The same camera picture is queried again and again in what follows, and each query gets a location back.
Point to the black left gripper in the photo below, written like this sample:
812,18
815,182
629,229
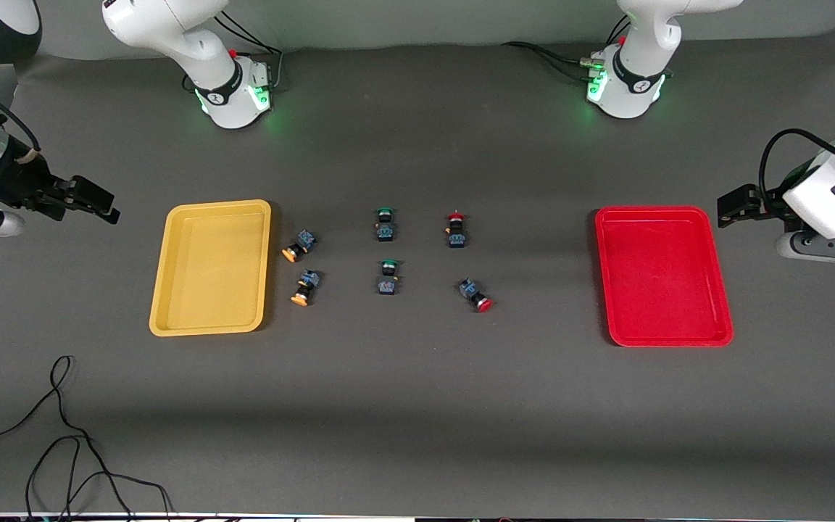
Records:
763,204

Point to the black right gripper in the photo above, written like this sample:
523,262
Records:
27,183

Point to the yellow push button switch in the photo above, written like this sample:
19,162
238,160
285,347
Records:
301,243
307,281

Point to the red push button switch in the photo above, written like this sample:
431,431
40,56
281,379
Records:
457,233
472,291

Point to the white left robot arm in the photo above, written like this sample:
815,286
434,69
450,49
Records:
635,65

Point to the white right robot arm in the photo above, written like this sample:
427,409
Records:
171,36

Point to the red plastic tray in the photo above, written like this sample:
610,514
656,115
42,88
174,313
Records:
664,275

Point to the yellow plastic tray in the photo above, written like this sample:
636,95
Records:
211,268

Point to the dark grey table cloth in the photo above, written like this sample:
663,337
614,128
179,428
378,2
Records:
417,406

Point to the green push button switch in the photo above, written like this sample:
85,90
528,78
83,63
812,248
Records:
385,228
388,283

